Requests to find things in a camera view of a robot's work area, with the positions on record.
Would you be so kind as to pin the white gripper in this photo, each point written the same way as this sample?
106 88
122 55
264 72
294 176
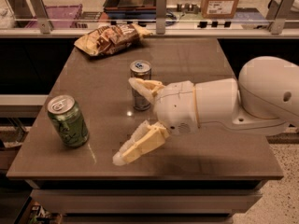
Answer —
177 107

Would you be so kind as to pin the green soda can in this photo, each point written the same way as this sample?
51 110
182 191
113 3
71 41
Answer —
68 120

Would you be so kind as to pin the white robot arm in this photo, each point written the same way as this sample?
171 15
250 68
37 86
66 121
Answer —
263 99

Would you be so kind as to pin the brown chip bag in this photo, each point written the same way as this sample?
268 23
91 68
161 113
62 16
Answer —
110 39

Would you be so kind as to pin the purple plastic crate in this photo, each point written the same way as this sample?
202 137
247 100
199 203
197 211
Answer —
60 17

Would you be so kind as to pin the cardboard box with label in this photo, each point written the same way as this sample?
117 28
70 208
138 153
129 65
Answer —
218 9

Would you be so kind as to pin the middle metal railing post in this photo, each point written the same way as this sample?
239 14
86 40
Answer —
160 16

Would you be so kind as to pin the metal railing post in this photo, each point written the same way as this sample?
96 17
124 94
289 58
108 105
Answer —
160 16
43 22
277 15

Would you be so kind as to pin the left metal railing post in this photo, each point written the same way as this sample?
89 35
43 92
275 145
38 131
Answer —
43 22

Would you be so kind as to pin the right metal railing post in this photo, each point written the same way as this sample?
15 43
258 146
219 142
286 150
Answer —
277 15

